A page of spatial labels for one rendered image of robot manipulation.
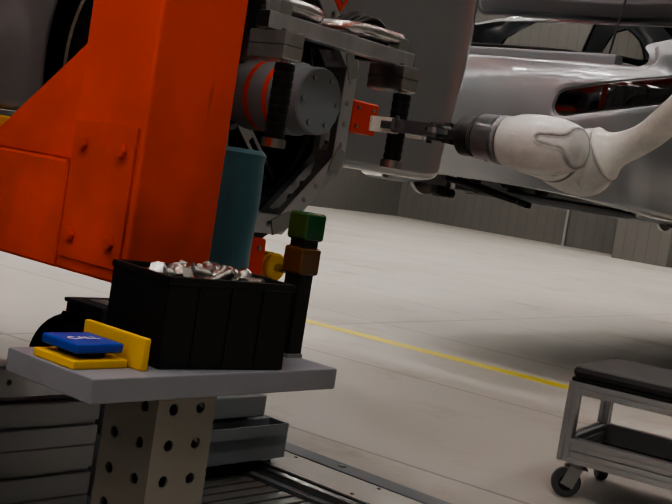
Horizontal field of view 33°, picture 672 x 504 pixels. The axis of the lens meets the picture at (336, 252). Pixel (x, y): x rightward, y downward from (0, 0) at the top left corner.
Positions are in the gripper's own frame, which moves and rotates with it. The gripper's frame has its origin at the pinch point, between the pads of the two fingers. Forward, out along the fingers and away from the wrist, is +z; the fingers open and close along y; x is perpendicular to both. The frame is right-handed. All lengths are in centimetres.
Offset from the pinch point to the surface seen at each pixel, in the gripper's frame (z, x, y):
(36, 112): 11, -9, -75
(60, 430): -9, -53, -77
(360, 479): 7, -75, 17
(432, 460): 29, -83, 77
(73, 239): -5, -26, -77
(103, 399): -39, -41, -95
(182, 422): -35, -45, -78
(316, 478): 11, -75, 7
